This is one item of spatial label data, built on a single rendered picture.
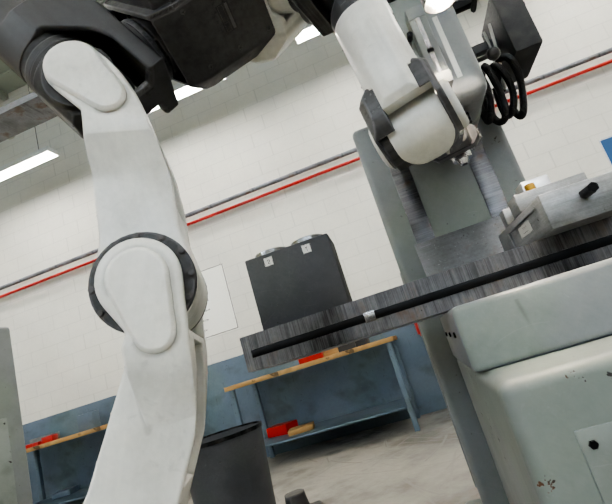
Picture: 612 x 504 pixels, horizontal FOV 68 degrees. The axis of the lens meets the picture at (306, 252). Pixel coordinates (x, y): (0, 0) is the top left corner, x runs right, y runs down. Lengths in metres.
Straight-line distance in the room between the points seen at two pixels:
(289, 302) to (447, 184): 0.70
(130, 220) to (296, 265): 0.52
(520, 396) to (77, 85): 0.76
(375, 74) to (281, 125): 5.48
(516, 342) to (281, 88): 5.77
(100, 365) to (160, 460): 6.09
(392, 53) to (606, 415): 0.56
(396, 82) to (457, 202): 0.90
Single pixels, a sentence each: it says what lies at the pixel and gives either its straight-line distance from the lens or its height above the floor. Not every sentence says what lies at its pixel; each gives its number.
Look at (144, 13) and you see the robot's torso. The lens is 0.82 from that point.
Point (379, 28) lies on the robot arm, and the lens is 0.72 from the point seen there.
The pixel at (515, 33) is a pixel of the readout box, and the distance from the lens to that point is 1.59.
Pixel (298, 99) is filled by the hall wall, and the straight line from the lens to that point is 6.25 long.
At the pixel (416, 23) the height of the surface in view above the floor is 1.51.
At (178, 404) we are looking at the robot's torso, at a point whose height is 0.84.
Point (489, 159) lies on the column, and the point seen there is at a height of 1.29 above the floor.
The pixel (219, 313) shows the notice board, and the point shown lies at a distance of 5.84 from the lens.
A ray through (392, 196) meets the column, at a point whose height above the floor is 1.28.
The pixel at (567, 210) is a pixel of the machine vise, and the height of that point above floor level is 0.97.
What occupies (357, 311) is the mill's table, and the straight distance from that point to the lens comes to 1.00.
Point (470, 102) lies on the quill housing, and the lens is 1.19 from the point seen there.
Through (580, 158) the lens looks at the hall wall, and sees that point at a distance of 5.89.
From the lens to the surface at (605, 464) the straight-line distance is 0.73.
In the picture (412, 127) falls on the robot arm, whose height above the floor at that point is 1.12.
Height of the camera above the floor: 0.84
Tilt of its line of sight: 14 degrees up
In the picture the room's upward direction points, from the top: 17 degrees counter-clockwise
